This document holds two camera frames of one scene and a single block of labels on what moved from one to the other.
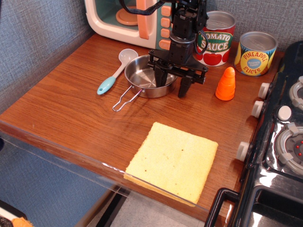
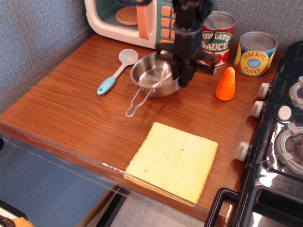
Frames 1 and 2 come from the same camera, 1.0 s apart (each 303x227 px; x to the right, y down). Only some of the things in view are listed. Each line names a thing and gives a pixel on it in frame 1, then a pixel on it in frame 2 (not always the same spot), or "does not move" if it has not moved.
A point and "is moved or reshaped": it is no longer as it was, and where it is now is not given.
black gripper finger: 161,76 to 176,65
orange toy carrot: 226,89 does not move
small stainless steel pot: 140,73 is moved or reshaped
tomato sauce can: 214,43 does not move
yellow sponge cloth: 173,163 does not move
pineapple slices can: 255,53 does not move
